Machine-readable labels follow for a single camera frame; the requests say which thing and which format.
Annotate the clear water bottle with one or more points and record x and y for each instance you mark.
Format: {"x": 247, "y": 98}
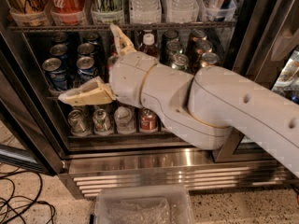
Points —
{"x": 180, "y": 11}
{"x": 145, "y": 11}

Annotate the blue pepsi can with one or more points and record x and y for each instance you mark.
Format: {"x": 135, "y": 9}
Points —
{"x": 87, "y": 70}
{"x": 57, "y": 74}

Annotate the green can shelf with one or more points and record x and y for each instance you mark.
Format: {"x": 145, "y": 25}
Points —
{"x": 179, "y": 62}
{"x": 107, "y": 11}

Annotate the clear water bottle left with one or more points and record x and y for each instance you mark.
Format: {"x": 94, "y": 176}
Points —
{"x": 145, "y": 11}

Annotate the red can bottom shelf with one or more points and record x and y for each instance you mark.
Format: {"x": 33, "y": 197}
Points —
{"x": 148, "y": 120}

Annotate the gold can top shelf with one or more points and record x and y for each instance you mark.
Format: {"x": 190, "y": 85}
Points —
{"x": 30, "y": 12}

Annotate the green can top shelf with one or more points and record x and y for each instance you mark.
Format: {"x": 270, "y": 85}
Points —
{"x": 107, "y": 11}

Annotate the closed glass fridge door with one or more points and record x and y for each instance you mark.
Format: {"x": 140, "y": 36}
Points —
{"x": 266, "y": 33}

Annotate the green can bottom left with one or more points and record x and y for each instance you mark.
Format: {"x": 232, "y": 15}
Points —
{"x": 79, "y": 126}

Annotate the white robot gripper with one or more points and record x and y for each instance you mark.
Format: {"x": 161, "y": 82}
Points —
{"x": 128, "y": 76}

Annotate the brown tea bottle white cap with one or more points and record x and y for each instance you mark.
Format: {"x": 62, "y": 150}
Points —
{"x": 148, "y": 46}

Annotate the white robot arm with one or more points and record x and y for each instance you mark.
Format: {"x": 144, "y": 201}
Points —
{"x": 201, "y": 109}

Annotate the red can shelf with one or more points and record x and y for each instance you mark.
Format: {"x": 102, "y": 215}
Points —
{"x": 111, "y": 61}
{"x": 148, "y": 120}

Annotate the blue pepsi can front left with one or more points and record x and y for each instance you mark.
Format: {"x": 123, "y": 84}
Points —
{"x": 57, "y": 74}

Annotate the blue pepsi can front right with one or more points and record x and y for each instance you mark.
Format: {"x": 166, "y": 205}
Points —
{"x": 87, "y": 70}

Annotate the gold can middle shelf front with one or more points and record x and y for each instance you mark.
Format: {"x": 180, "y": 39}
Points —
{"x": 208, "y": 58}

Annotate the gold can shelf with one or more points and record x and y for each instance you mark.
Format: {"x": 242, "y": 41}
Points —
{"x": 30, "y": 12}
{"x": 208, "y": 58}

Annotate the clear plastic bin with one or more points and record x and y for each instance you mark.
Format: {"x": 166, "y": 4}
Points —
{"x": 164, "y": 204}

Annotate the clear bottle bottom shelf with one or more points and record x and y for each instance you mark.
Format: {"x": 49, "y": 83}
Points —
{"x": 124, "y": 119}

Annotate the red can middle shelf front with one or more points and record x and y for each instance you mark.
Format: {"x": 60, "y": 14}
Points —
{"x": 111, "y": 61}

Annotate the clear water bottle right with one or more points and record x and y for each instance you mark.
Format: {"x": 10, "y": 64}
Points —
{"x": 180, "y": 11}

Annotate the green can middle shelf front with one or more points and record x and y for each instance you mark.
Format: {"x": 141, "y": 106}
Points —
{"x": 179, "y": 62}

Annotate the stainless fridge body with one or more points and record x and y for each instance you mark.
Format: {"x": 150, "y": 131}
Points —
{"x": 93, "y": 162}

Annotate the red coke can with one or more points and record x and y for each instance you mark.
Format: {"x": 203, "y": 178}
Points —
{"x": 66, "y": 12}

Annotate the open fridge door left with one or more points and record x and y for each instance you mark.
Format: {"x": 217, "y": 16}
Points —
{"x": 20, "y": 116}

